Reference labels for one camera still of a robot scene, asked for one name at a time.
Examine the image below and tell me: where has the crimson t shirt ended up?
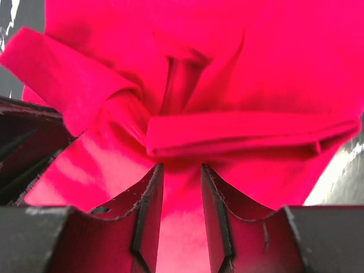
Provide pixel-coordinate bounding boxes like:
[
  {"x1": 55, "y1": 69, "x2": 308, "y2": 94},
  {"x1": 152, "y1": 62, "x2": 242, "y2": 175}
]
[{"x1": 0, "y1": 0, "x2": 364, "y2": 273}]

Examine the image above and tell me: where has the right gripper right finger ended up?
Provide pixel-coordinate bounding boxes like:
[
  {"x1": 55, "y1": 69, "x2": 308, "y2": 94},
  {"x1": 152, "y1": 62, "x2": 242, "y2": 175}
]
[{"x1": 201, "y1": 164, "x2": 363, "y2": 272}]

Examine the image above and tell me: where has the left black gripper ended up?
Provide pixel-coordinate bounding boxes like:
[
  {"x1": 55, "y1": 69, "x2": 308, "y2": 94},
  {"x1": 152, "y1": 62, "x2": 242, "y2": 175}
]
[{"x1": 1, "y1": 97, "x2": 75, "y2": 205}]

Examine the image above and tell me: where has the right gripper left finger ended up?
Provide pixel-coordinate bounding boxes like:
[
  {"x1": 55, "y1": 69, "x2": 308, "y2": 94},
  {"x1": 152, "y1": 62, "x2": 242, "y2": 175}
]
[{"x1": 1, "y1": 164, "x2": 164, "y2": 272}]

